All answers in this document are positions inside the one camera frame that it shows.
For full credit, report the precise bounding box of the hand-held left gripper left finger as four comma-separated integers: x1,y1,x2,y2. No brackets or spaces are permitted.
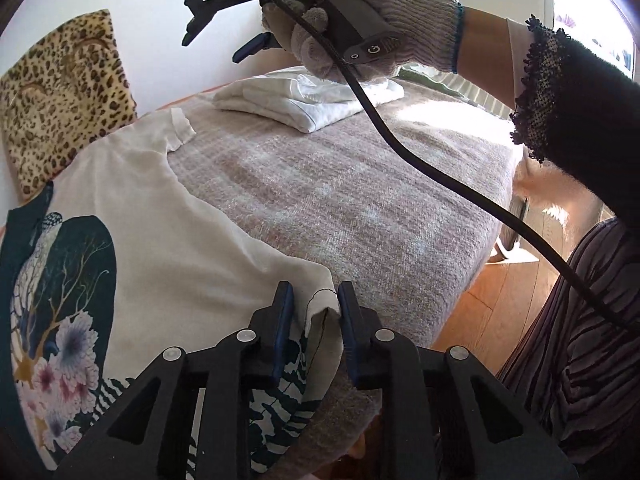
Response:
52,281,296,480

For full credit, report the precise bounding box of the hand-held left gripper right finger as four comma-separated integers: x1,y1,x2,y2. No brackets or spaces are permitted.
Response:
337,281,581,480

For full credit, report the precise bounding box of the white printed shirt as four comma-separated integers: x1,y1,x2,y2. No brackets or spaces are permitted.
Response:
0,107,346,480

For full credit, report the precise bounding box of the person's right forearm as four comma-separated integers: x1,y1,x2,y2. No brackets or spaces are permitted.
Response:
452,6,640,243

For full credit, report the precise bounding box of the person's right hand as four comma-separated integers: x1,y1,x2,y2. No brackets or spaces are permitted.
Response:
260,0,464,82

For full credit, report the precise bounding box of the folded white cloth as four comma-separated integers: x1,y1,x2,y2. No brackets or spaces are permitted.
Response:
212,79,311,117

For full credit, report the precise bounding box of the folded white collared shirt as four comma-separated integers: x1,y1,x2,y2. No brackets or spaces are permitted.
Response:
245,66,405,134

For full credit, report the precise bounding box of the green striped white blanket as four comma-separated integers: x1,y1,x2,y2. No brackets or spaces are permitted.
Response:
397,66,516,117

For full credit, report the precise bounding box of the beige plaid blanket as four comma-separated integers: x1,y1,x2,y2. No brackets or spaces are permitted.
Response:
167,80,521,467

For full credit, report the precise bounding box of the leopard print pillow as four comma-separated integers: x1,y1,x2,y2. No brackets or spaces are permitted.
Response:
0,9,138,202

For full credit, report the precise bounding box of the window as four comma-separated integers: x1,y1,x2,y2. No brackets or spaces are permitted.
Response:
550,0,637,72

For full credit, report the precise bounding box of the person's striped dark clothing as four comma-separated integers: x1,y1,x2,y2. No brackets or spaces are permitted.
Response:
435,220,640,480

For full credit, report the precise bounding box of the black cable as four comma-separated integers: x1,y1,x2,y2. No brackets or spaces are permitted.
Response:
260,0,640,333

